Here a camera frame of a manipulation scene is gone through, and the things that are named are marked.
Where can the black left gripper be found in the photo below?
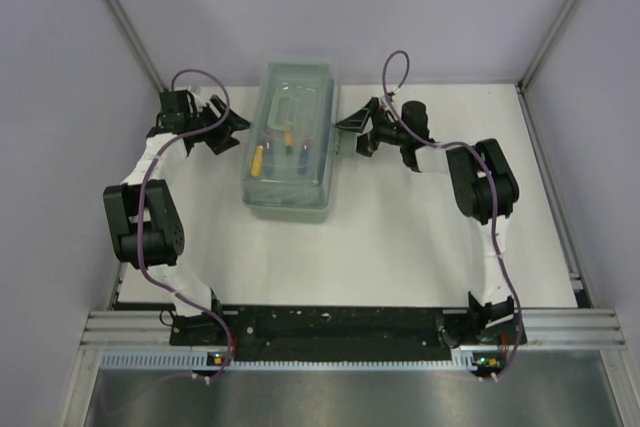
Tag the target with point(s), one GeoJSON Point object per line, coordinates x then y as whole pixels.
{"type": "Point", "coordinates": [224, 139]}

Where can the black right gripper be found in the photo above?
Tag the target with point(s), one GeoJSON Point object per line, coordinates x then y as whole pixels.
{"type": "Point", "coordinates": [365, 144]}

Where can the yellow handled screwdriver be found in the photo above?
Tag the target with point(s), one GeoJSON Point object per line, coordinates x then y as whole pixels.
{"type": "Point", "coordinates": [288, 140]}
{"type": "Point", "coordinates": [257, 161]}

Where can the blue handled screwdriver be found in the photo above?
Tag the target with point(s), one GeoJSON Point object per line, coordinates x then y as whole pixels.
{"type": "Point", "coordinates": [303, 158]}
{"type": "Point", "coordinates": [268, 157]}

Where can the green translucent tool box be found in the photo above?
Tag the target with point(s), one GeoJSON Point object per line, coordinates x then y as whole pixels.
{"type": "Point", "coordinates": [289, 162]}

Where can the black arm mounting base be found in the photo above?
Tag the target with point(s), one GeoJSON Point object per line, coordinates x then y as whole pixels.
{"type": "Point", "coordinates": [261, 333]}

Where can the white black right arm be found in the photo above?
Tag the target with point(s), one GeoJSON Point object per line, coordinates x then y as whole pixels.
{"type": "Point", "coordinates": [484, 186]}

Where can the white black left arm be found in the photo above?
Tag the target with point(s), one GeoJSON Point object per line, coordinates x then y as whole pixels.
{"type": "Point", "coordinates": [144, 224]}

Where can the aluminium frame post left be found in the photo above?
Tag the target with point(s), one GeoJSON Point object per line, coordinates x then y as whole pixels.
{"type": "Point", "coordinates": [134, 43]}

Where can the aluminium frame post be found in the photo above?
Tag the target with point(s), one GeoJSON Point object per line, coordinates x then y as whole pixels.
{"type": "Point", "coordinates": [553, 35]}
{"type": "Point", "coordinates": [134, 43]}

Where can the aluminium front rail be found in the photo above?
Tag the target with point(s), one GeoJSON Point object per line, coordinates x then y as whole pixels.
{"type": "Point", "coordinates": [548, 329]}

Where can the aluminium frame post right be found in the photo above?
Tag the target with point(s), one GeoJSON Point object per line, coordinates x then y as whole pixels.
{"type": "Point", "coordinates": [553, 35]}

